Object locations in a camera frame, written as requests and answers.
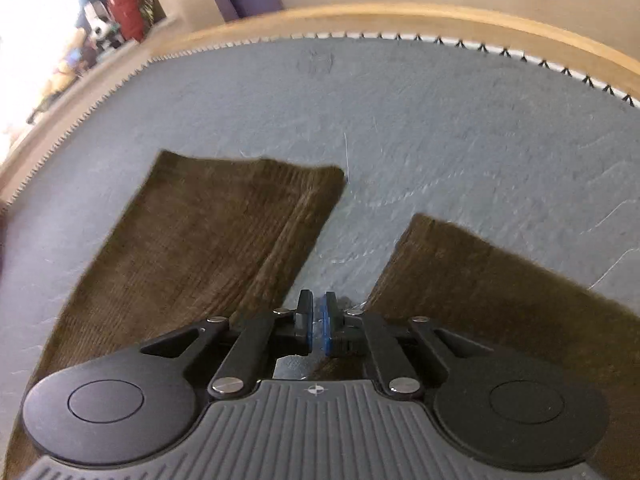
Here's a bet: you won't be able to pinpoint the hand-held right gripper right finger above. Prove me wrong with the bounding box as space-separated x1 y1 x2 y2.
320 290 485 399

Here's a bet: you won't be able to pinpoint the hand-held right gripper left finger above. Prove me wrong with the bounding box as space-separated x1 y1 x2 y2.
140 289 316 399

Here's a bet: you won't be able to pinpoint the brown corduroy pants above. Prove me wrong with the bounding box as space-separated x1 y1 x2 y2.
5 149 640 480

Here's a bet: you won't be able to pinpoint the yellow bear plush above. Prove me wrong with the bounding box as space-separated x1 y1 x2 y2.
30 27 98 121

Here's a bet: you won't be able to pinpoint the panda plush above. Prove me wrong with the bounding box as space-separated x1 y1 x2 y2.
81 2 124 52

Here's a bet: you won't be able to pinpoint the red cushion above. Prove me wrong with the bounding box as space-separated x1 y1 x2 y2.
106 0 168 44

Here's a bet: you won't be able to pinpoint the wooden bed frame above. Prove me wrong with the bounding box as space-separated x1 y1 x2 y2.
0 2 640 203

